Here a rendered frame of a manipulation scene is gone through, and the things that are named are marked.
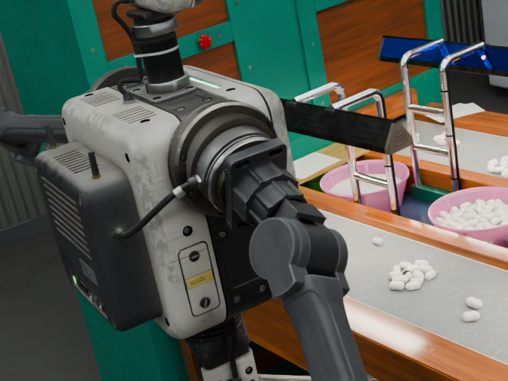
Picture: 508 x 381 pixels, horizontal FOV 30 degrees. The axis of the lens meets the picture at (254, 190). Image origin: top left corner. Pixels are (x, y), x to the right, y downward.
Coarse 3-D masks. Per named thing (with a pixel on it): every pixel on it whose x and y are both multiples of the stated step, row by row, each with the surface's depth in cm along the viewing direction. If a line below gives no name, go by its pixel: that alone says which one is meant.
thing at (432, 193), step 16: (416, 48) 266; (432, 48) 270; (464, 48) 257; (480, 48) 259; (400, 64) 265; (448, 64) 252; (448, 80) 253; (448, 96) 255; (416, 112) 267; (432, 112) 261; (448, 112) 257; (448, 128) 259; (416, 144) 273; (448, 144) 261; (416, 160) 275; (416, 176) 277; (416, 192) 279; (432, 192) 273; (448, 192) 270
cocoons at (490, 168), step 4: (444, 132) 303; (436, 136) 301; (440, 136) 301; (444, 136) 303; (436, 140) 301; (440, 140) 298; (456, 140) 295; (440, 144) 298; (504, 156) 275; (492, 160) 274; (496, 160) 274; (504, 160) 273; (488, 164) 274; (492, 164) 272; (496, 164) 274; (500, 164) 272; (504, 164) 271; (488, 168) 271; (492, 168) 270; (496, 168) 269; (500, 168) 269; (504, 168) 269; (496, 172) 269; (500, 172) 269; (504, 172) 265; (504, 176) 265
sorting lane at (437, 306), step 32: (352, 224) 256; (352, 256) 238; (384, 256) 235; (416, 256) 232; (448, 256) 229; (352, 288) 223; (384, 288) 220; (448, 288) 215; (480, 288) 212; (416, 320) 205; (448, 320) 202; (480, 320) 200; (480, 352) 189
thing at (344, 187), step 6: (366, 174) 290; (384, 174) 288; (348, 180) 287; (396, 180) 283; (336, 186) 287; (342, 186) 284; (348, 186) 283; (360, 186) 281; (366, 186) 281; (372, 186) 279; (378, 186) 280; (336, 192) 281; (342, 192) 279; (348, 192) 278; (366, 192) 276; (384, 192) 275
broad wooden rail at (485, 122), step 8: (432, 104) 330; (440, 104) 328; (480, 112) 313; (488, 112) 312; (424, 120) 322; (432, 120) 318; (456, 120) 310; (464, 120) 309; (472, 120) 307; (480, 120) 306; (488, 120) 304; (496, 120) 303; (504, 120) 302; (464, 128) 308; (472, 128) 305; (480, 128) 302; (488, 128) 299; (496, 128) 297; (504, 128) 295; (504, 136) 295
